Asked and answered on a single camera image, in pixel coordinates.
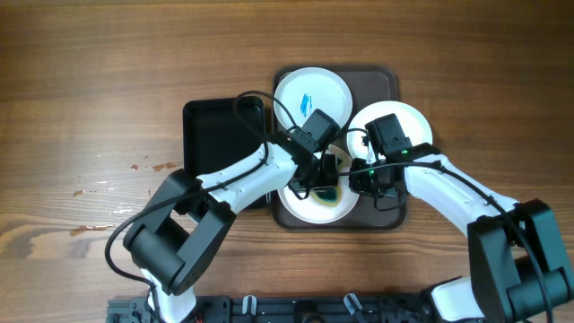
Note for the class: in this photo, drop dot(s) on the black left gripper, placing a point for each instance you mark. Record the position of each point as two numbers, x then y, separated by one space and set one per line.
330 178

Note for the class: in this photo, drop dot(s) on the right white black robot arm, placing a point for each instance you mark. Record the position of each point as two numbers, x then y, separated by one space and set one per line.
519 265

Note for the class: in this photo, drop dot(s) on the brown serving tray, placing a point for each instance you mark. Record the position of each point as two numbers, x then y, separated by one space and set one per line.
368 84

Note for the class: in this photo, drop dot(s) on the teal and yellow sponge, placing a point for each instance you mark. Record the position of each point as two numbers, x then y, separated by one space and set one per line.
327 195

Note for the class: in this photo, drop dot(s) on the black plastic water tray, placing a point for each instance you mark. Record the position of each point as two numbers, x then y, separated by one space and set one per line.
213 137

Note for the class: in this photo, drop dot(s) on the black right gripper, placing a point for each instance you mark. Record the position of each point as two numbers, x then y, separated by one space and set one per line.
357 182

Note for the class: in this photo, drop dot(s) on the white plate blue stain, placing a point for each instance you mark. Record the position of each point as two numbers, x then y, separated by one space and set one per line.
412 121

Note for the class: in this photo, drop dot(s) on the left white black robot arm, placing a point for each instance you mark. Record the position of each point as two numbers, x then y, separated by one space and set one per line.
177 235

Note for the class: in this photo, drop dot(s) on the far plate with blue stain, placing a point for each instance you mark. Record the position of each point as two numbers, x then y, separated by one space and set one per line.
308 89

